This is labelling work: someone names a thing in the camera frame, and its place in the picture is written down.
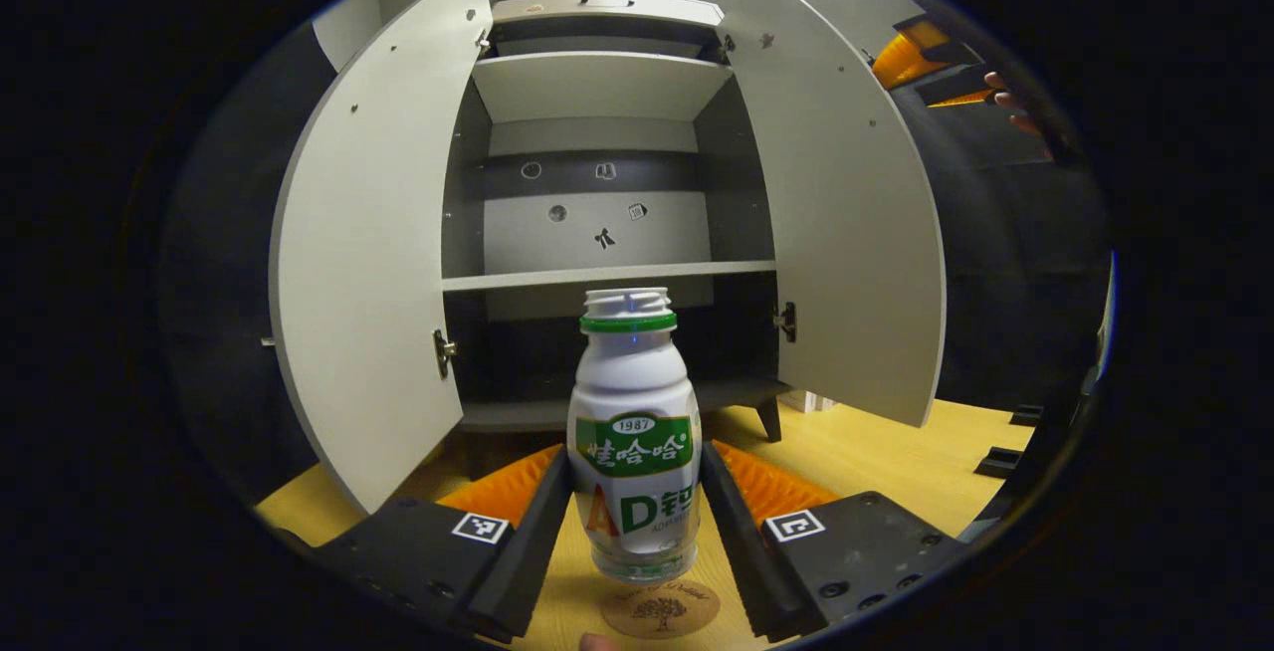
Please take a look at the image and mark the round wooden coaster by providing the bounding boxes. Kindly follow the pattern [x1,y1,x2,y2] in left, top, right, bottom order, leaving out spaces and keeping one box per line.
[600,576,722,641]

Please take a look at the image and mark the black backdrop cloth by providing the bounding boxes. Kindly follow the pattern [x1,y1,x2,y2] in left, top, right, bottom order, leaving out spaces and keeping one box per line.
[159,24,1111,503]

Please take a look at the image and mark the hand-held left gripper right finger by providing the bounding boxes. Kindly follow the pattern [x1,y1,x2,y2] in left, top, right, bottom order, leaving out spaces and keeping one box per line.
[700,440,971,642]

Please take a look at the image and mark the white bottle with green label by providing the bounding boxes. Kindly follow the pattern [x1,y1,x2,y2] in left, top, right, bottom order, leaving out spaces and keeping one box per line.
[566,287,704,584]

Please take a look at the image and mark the white cabinet door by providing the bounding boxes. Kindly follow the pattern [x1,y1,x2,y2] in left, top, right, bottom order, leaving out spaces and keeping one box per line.
[269,0,496,516]
[717,0,948,429]

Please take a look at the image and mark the beige cabinet drawer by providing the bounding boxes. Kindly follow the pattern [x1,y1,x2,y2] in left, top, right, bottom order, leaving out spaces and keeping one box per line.
[491,0,725,28]

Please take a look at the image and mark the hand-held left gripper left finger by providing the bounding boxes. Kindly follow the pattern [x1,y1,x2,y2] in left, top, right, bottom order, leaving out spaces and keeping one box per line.
[314,444,573,644]

